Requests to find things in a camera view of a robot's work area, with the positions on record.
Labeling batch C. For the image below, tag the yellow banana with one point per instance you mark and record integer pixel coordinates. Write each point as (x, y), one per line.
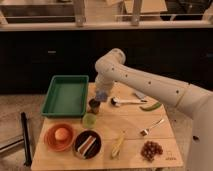
(117, 145)

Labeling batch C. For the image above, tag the metal fork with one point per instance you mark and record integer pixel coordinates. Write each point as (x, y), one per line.
(146, 131)

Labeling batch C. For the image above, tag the green plastic tray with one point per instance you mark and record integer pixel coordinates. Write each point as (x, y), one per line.
(66, 96)

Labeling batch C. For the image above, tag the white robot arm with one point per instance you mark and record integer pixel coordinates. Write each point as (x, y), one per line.
(194, 101)

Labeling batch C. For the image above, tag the dark bowl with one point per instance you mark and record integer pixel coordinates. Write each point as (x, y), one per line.
(93, 150)

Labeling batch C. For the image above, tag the bacon strips toy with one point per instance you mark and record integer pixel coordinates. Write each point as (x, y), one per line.
(82, 149)

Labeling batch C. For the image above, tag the grey cloth piece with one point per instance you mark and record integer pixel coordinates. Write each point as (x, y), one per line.
(139, 94)

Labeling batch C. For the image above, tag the blue sponge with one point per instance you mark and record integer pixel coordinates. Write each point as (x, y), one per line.
(101, 96)

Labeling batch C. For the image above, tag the green cup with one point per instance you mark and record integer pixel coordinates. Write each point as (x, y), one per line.
(89, 120)

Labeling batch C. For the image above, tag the bunch of dark grapes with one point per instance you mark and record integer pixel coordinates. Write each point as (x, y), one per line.
(150, 149)

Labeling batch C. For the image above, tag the orange fruit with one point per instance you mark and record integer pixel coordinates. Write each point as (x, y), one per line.
(61, 134)

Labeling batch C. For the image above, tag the orange bowl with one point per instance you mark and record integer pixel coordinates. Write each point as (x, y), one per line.
(58, 146)

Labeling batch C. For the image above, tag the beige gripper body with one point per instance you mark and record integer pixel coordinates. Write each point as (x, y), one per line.
(104, 87)

